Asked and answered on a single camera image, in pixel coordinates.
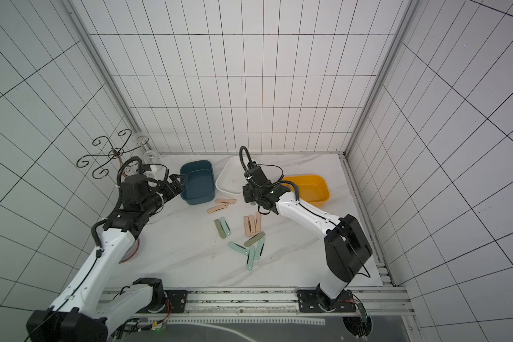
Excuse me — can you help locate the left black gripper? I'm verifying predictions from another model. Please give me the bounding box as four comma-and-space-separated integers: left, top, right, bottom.
142, 174, 190, 213

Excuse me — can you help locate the olive knife pair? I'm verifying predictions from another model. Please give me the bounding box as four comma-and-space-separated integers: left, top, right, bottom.
214, 219, 227, 239

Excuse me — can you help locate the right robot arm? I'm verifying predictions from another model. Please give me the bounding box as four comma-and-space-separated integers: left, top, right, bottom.
242, 181, 373, 302

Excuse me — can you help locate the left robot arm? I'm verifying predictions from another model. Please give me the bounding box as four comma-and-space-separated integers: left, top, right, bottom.
26, 173, 186, 341

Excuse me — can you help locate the dark teal storage box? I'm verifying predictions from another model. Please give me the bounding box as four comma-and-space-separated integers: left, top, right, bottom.
180, 160, 215, 205

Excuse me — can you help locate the white storage box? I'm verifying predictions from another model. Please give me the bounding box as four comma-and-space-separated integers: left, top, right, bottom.
215, 156, 247, 199

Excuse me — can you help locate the yellow storage box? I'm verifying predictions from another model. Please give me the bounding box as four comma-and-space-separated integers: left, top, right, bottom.
284, 175, 331, 207

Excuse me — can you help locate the clear wine glass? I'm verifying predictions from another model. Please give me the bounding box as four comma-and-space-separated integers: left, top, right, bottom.
133, 132, 161, 165

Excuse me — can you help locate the pink knife cluster left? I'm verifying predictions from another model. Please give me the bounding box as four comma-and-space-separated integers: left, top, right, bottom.
244, 216, 252, 237

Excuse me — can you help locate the olive knife below pink cluster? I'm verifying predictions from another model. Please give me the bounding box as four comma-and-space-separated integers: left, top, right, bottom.
244, 232, 265, 247

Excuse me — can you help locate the pink knife upper left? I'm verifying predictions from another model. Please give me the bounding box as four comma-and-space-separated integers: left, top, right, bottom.
215, 198, 237, 205

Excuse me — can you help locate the mint knife lower right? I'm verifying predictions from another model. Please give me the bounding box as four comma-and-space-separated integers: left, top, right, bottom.
255, 237, 266, 260

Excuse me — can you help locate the mint knife left pair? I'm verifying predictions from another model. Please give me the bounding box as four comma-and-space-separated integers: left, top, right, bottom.
219, 217, 231, 237

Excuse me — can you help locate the mint knife lower flat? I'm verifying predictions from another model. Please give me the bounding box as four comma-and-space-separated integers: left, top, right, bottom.
227, 242, 249, 256

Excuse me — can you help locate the mint knife lower vertical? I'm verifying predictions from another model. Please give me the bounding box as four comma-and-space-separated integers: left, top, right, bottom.
247, 246, 256, 271

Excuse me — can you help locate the metal scroll glass rack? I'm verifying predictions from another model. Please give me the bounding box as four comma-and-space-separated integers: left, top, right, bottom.
76, 128, 149, 180

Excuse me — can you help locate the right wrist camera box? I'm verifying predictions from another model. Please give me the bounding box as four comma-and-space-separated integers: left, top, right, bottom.
245, 165, 271, 187

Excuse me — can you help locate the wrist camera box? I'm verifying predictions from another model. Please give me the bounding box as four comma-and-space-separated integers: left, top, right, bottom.
245, 165, 271, 187
143, 164, 158, 180

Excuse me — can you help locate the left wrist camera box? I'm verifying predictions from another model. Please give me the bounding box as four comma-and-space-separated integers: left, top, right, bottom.
143, 164, 158, 180

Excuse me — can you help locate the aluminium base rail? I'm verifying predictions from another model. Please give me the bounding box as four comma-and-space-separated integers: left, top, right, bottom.
165, 287, 416, 318

